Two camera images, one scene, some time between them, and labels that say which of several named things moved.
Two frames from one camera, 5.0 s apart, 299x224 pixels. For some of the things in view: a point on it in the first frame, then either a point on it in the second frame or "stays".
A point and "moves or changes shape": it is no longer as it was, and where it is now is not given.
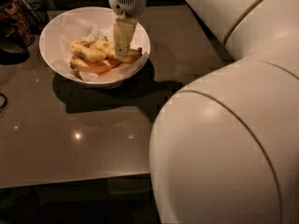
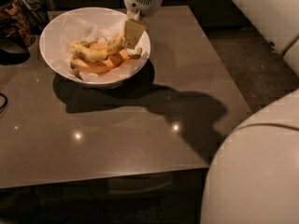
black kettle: x=13 y=49 stays
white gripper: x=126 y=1 → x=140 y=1
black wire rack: x=35 y=9 stays
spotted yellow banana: x=86 y=51 stays
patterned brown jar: x=14 y=17 stays
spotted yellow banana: x=109 y=49 moves or changes shape
